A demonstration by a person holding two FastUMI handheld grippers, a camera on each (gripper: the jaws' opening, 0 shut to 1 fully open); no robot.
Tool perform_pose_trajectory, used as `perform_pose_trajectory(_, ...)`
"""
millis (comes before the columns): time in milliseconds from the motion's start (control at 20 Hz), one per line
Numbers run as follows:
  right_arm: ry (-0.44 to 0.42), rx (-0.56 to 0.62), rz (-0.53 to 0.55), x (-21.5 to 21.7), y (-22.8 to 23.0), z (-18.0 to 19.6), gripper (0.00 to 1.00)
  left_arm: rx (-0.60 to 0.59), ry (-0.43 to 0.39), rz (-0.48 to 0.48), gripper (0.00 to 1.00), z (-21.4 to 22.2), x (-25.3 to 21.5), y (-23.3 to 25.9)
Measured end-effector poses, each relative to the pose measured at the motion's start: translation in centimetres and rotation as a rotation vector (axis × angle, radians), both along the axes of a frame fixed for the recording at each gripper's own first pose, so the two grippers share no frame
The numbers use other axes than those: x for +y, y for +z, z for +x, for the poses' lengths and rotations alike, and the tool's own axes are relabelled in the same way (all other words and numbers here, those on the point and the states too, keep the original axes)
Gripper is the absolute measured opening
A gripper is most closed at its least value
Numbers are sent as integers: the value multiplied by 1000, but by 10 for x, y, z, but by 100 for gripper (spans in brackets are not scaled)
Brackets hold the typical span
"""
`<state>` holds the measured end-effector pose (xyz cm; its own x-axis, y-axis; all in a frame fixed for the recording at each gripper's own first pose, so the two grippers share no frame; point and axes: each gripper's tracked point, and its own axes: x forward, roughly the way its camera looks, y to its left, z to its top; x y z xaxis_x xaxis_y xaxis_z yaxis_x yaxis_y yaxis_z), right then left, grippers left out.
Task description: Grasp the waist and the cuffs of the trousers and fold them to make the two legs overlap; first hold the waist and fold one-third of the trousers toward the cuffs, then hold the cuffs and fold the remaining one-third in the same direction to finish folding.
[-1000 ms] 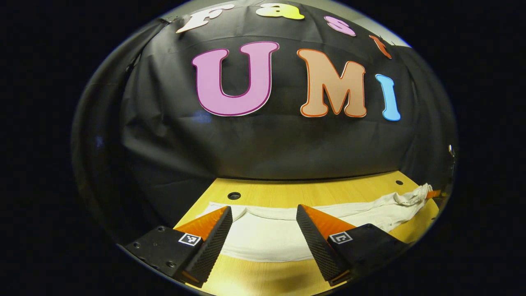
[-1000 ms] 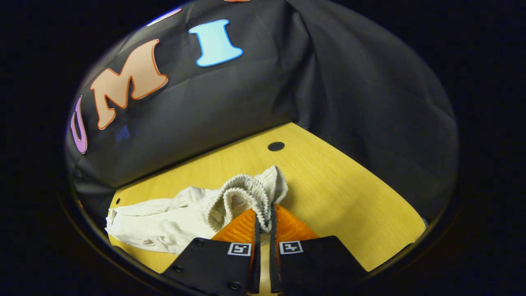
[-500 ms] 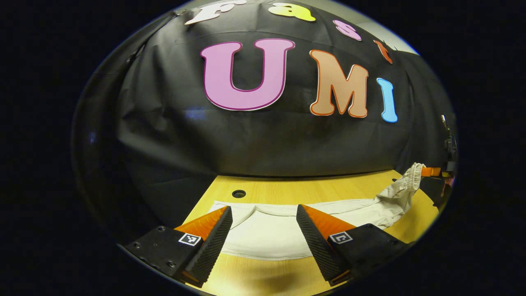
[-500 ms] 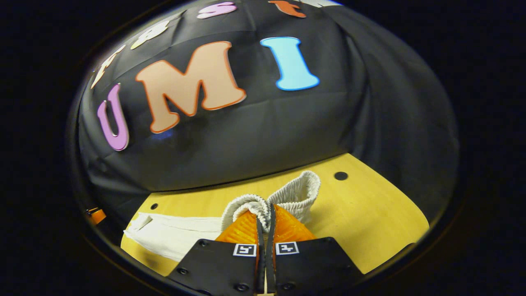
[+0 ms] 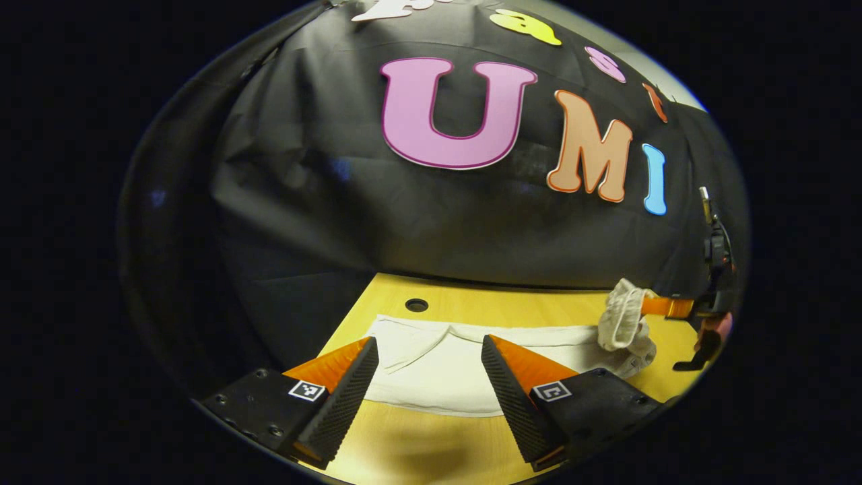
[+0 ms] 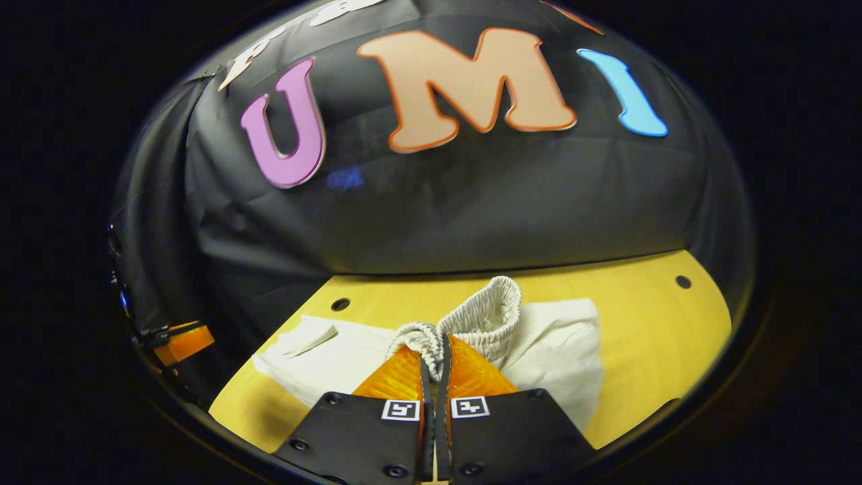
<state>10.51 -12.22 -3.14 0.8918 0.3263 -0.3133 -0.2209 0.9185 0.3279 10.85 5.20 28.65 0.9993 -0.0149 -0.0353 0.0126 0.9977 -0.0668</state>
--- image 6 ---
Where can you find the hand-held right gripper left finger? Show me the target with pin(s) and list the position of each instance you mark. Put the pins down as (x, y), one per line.
(363, 431)

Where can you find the cream white jeans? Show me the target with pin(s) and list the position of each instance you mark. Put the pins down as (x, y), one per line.
(559, 357)

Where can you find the black backdrop cloth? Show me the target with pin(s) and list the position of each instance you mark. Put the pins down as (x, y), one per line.
(471, 202)

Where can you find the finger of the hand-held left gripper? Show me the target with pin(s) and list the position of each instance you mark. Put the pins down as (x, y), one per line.
(185, 343)

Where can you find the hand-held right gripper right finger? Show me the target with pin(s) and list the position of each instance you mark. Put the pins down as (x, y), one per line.
(512, 431)

